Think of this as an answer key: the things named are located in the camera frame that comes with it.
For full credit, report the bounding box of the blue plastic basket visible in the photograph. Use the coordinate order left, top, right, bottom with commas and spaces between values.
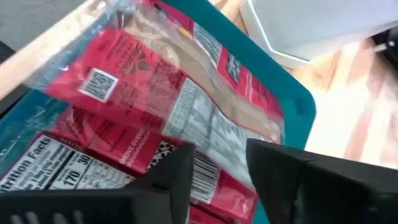
0, 0, 317, 224

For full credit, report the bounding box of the red popcorn bag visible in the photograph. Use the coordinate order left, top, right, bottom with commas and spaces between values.
24, 0, 285, 191
52, 105, 259, 224
0, 133, 135, 192
155, 0, 285, 119

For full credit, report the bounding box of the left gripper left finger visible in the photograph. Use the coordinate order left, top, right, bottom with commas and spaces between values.
0, 142, 197, 224

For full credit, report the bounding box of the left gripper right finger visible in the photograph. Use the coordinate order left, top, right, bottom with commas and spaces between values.
245, 138, 398, 224

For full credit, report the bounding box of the white hexagonal plant pot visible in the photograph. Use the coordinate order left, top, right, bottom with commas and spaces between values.
239, 0, 398, 71

